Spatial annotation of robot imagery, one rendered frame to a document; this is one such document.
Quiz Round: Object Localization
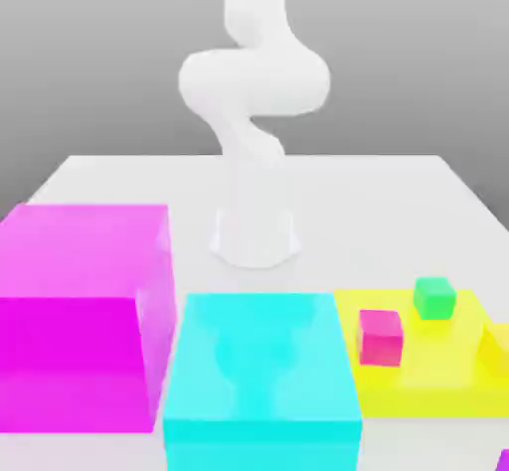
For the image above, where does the small red cube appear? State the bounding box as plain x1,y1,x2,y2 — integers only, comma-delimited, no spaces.
356,308,405,368

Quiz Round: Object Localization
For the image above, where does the small green cube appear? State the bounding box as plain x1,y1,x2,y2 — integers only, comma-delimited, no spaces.
413,276,457,321

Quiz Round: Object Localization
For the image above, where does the small yellow cube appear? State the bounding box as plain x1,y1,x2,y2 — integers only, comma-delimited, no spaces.
476,321,509,379

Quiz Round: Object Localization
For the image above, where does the large cyan box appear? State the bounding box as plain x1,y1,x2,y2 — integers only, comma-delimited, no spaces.
161,291,364,471

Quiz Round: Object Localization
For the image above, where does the large magenta box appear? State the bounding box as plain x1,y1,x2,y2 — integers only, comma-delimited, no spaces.
0,202,178,435

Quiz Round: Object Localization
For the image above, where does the large yellow box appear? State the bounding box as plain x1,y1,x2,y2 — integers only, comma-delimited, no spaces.
333,288,509,419

